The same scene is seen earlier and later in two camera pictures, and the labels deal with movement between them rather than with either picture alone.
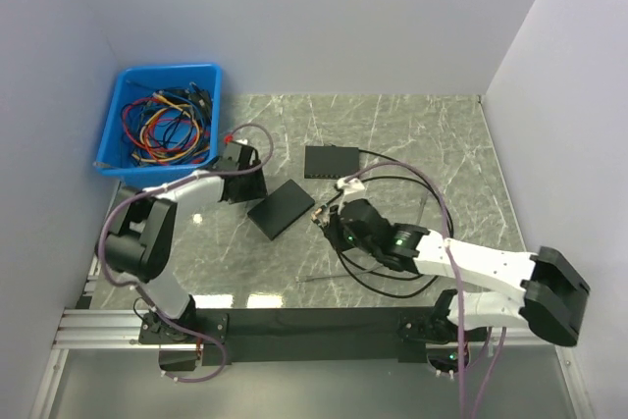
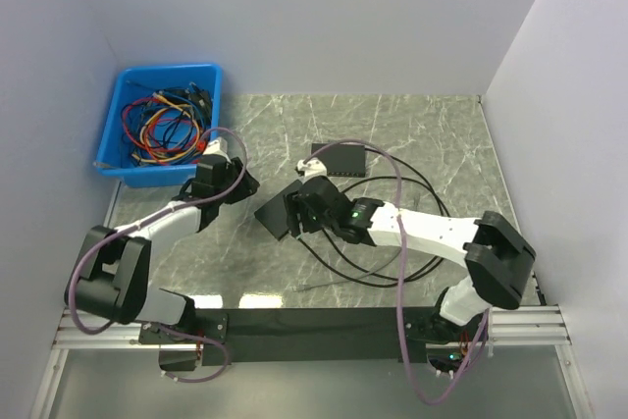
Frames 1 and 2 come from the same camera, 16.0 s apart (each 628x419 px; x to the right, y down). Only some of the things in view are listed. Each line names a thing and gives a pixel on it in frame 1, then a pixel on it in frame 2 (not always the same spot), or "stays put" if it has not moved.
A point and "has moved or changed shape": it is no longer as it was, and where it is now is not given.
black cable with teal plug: [316, 216] has moved or changed shape
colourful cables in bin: [199, 101] stays put
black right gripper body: [342, 238] → [295, 204]
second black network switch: [331, 162] stays put
